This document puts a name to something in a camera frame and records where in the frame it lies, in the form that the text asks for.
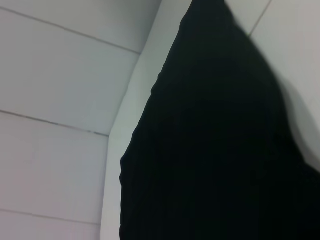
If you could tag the black shirt with FREE print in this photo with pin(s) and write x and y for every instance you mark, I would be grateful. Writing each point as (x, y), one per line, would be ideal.
(212, 150)

